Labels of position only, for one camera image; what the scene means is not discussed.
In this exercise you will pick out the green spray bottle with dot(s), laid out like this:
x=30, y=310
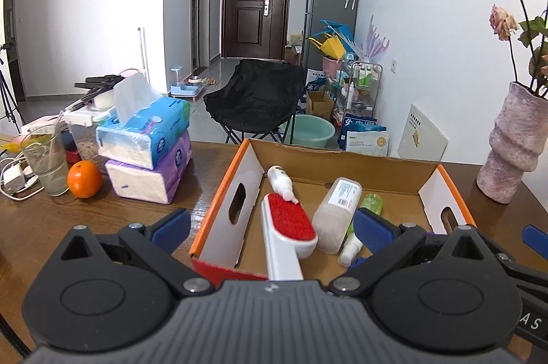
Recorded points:
x=370, y=203

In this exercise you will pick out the green plastic basin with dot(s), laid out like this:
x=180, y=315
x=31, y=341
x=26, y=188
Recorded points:
x=312, y=130

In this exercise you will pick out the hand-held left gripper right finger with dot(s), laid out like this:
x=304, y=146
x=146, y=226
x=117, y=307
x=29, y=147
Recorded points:
x=372, y=229

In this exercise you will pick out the clear glass cup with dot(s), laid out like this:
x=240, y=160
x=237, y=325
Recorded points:
x=45, y=167

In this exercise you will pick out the black and white appliance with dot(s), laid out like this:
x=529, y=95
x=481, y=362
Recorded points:
x=102, y=83

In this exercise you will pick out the purple hangers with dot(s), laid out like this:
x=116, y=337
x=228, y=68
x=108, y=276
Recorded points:
x=374, y=40

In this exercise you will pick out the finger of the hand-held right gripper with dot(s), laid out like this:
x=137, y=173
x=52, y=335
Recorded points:
x=522, y=267
x=537, y=237

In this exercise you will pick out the wall socket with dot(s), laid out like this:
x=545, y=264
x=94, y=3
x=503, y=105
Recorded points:
x=394, y=66

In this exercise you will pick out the brown boxes by door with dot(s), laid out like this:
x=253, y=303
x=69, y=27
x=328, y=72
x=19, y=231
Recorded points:
x=294, y=51

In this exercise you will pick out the purple tissue pack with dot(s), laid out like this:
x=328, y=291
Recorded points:
x=150, y=179

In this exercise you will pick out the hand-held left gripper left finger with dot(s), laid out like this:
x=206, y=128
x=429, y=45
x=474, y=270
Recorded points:
x=173, y=229

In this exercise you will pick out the blue litter bag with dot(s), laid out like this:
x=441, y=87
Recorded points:
x=357, y=123

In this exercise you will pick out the blue and white bag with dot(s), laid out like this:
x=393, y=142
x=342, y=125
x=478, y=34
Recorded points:
x=317, y=80

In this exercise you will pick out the open cardboard box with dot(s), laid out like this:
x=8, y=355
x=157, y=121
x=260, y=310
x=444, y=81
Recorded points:
x=319, y=105

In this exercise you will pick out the yellow folded item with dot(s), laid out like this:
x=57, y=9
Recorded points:
x=329, y=47

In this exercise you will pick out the blue folded item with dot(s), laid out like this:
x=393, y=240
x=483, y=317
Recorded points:
x=338, y=29

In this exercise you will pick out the pink ceramic vase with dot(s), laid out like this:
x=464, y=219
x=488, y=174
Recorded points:
x=511, y=145

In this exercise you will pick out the blue pet feeder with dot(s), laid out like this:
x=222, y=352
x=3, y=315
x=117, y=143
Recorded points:
x=186, y=87

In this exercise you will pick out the white litter bag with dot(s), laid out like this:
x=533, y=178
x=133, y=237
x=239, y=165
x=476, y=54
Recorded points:
x=368, y=143

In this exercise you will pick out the red cardboard box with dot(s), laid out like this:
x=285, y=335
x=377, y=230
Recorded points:
x=385, y=175

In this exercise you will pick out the pink bucket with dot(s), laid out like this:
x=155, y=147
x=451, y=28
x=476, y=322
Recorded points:
x=333, y=66

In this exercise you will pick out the metal storage rack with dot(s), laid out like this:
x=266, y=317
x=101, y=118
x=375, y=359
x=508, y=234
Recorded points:
x=361, y=85

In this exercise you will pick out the large white plastic bottle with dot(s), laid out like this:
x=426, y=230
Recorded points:
x=336, y=214

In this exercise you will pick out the red white lint brush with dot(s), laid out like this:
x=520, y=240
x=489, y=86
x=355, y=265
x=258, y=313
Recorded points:
x=287, y=220

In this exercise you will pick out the clear food container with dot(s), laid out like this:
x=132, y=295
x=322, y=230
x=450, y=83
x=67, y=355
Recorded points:
x=85, y=137

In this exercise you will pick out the black tripod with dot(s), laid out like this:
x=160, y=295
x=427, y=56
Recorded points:
x=6, y=98

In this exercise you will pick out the blue tissue pack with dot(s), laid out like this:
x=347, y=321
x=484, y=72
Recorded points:
x=145, y=132

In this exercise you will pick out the orange fruit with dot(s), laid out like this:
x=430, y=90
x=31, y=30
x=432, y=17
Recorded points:
x=84, y=179

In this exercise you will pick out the small white spray bottle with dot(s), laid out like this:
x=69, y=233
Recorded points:
x=280, y=182

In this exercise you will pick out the black folding chair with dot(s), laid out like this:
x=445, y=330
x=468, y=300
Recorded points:
x=254, y=94

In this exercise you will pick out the dark brown entrance door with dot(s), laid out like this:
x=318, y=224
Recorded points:
x=254, y=25

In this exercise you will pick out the pink box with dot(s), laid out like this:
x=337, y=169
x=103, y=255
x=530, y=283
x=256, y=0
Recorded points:
x=36, y=128

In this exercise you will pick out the white board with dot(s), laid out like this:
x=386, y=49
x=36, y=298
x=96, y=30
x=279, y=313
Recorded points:
x=421, y=137

